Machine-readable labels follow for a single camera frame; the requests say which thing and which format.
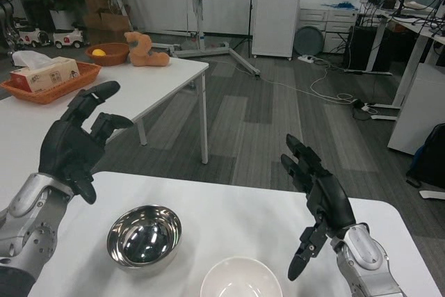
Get orange rectangular woven tray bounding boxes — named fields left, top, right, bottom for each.
left=0, top=61, right=103, bottom=105

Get white side table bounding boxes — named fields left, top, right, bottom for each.
left=0, top=56, right=210, bottom=207

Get white toy car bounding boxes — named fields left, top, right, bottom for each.
left=53, top=25, right=86, bottom=50
left=17, top=25, right=51, bottom=49

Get white floor cable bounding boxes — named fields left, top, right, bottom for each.
left=208, top=58, right=361, bottom=105

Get white plant pot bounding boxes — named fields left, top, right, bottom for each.
left=50, top=9, right=77, bottom=31

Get black silver humanoid robot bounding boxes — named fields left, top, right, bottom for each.
left=0, top=0, right=22, bottom=56

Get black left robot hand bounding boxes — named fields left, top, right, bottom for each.
left=38, top=80, right=135, bottom=205

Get blue bundle of cord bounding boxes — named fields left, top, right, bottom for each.
left=325, top=0, right=359, bottom=10

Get brown cardboard boxes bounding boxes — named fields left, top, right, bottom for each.
left=79, top=0, right=133, bottom=46

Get white flat sheet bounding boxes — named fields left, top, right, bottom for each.
left=419, top=189, right=445, bottom=200

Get tall white cabinet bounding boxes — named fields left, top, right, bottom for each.
left=250, top=0, right=304, bottom=60

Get black tripod stand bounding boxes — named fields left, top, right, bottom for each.
left=231, top=0, right=257, bottom=58

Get grey round tray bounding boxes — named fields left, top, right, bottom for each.
left=294, top=25, right=326, bottom=57

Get shiny metal bowl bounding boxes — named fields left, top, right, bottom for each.
left=106, top=205, right=183, bottom=270

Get white office desk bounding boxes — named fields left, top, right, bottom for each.
left=359, top=0, right=445, bottom=120

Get orange plush toy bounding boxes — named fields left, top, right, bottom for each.
left=124, top=31, right=171, bottom=67

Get black computer tower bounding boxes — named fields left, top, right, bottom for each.
left=343, top=25, right=378, bottom=70

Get round orange woven basket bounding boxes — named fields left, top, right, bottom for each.
left=85, top=42, right=130, bottom=67

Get white drawer cabinet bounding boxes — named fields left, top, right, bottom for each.
left=298, top=6, right=359, bottom=54

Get orange tissue box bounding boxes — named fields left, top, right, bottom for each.
left=9, top=50, right=81, bottom=93

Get grey metal lift stand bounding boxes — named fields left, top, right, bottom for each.
left=149, top=0, right=261, bottom=77

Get low white cabinet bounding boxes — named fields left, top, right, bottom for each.
left=387, top=63, right=445, bottom=156

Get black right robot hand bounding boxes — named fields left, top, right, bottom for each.
left=280, top=133, right=357, bottom=281

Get white ceramic bowl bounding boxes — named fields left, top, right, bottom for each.
left=200, top=256, right=283, bottom=297

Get black backpack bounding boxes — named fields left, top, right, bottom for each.
left=405, top=123, right=445, bottom=188

